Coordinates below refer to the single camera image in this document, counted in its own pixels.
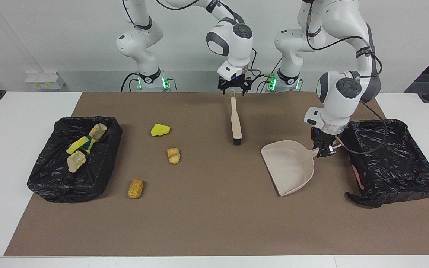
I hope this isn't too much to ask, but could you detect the beige hand brush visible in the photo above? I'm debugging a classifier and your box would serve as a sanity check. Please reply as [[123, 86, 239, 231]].
[[230, 89, 242, 146]]

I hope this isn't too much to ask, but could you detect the beige plastic dustpan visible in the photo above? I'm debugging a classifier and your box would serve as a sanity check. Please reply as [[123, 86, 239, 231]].
[[260, 140, 320, 197]]

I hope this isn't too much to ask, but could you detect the braided pastry piece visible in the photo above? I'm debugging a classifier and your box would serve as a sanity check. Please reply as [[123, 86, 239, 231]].
[[89, 123, 108, 142]]

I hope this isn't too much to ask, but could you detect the yellow green sponge piece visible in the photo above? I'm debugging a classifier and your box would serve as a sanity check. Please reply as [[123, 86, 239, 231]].
[[83, 136, 97, 153]]

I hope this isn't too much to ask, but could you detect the yellow sponge block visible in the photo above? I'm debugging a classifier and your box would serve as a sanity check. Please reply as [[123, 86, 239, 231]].
[[66, 136, 89, 155]]

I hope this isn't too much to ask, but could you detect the pale bread chunk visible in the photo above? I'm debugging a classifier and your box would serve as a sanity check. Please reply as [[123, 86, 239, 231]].
[[67, 150, 87, 173]]

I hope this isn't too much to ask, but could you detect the black bag lined pink bin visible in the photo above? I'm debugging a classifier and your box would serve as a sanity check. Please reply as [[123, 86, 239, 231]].
[[340, 119, 429, 208]]

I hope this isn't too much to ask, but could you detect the yellow jagged sponge chunk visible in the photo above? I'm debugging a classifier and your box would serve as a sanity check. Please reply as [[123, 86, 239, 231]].
[[151, 123, 171, 137]]

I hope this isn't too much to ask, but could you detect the orange striped croissant piece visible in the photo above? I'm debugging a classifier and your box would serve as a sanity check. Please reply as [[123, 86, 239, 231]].
[[166, 147, 181, 165]]

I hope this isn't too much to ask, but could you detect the brown bread roll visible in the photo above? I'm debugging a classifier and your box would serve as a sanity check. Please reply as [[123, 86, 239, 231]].
[[127, 179, 144, 199]]

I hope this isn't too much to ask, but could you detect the brown paper table mat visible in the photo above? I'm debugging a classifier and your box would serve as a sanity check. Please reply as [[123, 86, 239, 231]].
[[4, 91, 429, 257]]

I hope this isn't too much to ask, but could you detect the white box on table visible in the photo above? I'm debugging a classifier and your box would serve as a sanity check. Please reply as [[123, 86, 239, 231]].
[[25, 72, 66, 90]]

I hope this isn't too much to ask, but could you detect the black base power cable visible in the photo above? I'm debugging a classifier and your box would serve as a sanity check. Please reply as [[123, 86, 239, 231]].
[[121, 73, 140, 92], [250, 73, 274, 93]]

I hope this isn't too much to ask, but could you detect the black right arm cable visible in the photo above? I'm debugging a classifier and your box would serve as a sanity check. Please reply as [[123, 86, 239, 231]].
[[121, 0, 263, 80]]

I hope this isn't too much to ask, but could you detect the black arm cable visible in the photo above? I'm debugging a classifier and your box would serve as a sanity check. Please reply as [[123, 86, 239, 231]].
[[121, 0, 263, 80], [306, 11, 388, 155]]

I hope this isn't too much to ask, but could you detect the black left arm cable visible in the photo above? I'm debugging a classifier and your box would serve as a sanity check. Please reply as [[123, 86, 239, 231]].
[[306, 11, 388, 155]]

